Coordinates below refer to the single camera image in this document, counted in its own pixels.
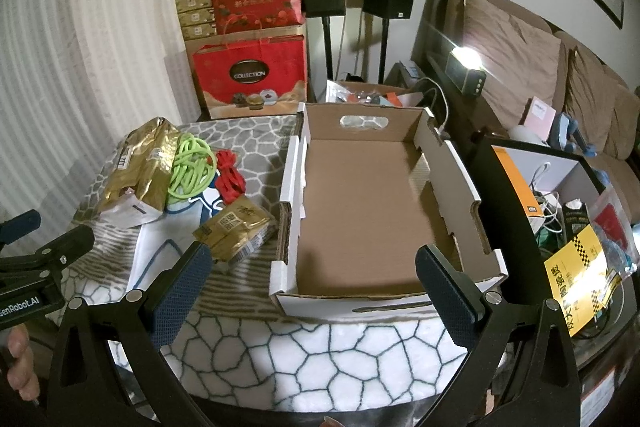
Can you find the pink box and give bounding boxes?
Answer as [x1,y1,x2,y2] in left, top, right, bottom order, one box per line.
[523,96,556,141]

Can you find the person left hand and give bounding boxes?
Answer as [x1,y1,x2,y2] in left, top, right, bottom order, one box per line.
[1,324,40,402]

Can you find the red cable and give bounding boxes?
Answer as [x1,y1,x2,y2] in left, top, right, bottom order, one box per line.
[214,148,249,207]

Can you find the brown pillow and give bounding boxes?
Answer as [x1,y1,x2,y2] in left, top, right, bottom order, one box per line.
[563,44,639,160]
[445,0,565,129]

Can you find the bright lamp device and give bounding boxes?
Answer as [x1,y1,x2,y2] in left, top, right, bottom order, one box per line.
[445,46,487,98]

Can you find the white cardboard tray box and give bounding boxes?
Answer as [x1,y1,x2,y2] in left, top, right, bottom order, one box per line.
[269,103,509,323]

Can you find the blue white figurine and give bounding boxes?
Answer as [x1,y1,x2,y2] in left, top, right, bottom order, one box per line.
[166,187,224,217]

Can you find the green cable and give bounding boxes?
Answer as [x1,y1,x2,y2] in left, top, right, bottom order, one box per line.
[166,133,219,202]

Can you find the large gold foil bag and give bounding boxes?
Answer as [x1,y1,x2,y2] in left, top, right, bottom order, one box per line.
[98,117,181,229]

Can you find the stacked gold small boxes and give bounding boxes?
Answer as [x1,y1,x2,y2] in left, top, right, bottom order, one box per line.
[175,0,217,40]

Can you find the brown pillow right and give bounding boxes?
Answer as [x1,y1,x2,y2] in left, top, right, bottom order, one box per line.
[563,44,639,160]

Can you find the black storage bin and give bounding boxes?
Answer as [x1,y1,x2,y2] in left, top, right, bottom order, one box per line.
[466,135,638,372]

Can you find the white blue paper bag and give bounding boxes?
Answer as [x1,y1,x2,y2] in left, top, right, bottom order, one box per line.
[127,204,213,291]

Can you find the orange white box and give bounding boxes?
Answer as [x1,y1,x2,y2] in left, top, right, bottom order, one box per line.
[492,146,544,234]

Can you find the yellow black booklet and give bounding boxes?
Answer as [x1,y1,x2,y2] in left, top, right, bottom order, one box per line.
[544,225,622,337]

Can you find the cluttered cardboard box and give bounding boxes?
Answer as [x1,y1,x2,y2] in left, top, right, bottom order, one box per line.
[323,80,442,108]

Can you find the red collection gift bag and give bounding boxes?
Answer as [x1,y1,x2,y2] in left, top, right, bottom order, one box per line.
[192,35,307,119]

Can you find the brown pillow left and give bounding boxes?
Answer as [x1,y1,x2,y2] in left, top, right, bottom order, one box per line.
[445,0,565,129]

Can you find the small gold foil packet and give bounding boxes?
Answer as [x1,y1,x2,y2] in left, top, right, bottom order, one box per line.
[193,196,277,272]

